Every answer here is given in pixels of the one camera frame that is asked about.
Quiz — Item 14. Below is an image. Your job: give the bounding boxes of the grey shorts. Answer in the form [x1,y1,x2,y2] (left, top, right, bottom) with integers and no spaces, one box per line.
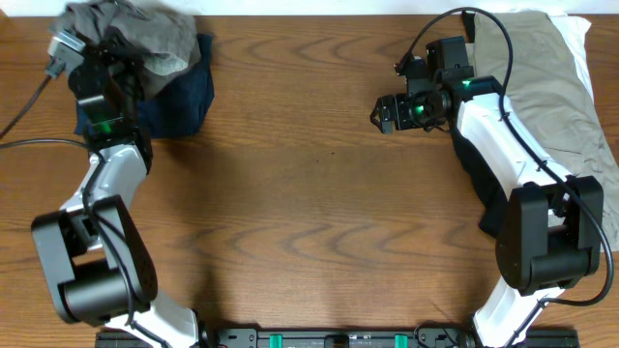
[50,1,201,100]

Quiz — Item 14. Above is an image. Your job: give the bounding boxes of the white garment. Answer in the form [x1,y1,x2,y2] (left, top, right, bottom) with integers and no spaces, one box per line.
[507,7,595,102]

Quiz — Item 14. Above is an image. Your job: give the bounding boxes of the black garment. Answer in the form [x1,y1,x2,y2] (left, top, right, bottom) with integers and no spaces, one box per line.
[446,7,508,238]

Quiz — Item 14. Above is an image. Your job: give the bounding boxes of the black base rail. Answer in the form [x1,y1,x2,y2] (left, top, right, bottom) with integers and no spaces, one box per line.
[94,321,581,348]

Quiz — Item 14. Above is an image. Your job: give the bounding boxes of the navy blue folded shorts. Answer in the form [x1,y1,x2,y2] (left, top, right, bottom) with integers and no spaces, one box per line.
[75,34,215,139]

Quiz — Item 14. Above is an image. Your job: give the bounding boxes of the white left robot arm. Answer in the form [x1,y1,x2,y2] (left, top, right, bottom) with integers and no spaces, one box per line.
[31,31,204,347]

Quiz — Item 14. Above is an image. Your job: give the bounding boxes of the khaki beige shorts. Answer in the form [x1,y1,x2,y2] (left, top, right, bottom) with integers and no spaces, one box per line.
[470,12,618,249]

